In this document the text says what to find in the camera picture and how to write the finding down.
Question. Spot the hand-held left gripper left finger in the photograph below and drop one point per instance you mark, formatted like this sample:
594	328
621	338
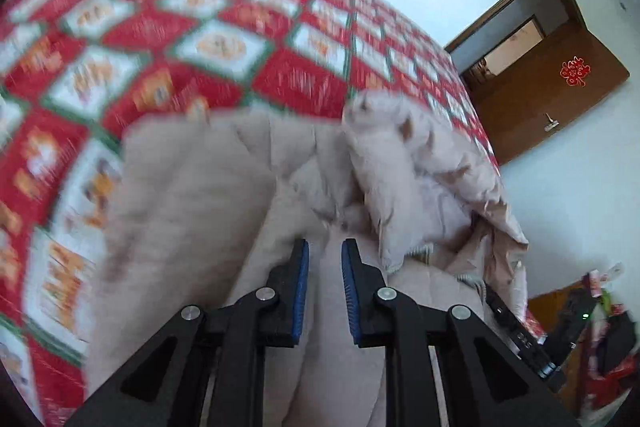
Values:
300	287

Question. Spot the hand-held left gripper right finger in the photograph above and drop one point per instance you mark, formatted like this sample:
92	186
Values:
348	287

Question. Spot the pale pink puffer jacket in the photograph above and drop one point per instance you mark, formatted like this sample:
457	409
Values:
210	217

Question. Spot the red patterned cloth heap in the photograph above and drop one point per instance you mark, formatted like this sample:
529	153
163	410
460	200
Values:
612	357

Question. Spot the brown wooden door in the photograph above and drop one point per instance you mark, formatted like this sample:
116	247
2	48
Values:
540	102

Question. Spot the red paper door decoration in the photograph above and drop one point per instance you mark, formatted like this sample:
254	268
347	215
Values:
575	71

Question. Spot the red checkered printed blanket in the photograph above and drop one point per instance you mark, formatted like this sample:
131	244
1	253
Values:
150	37

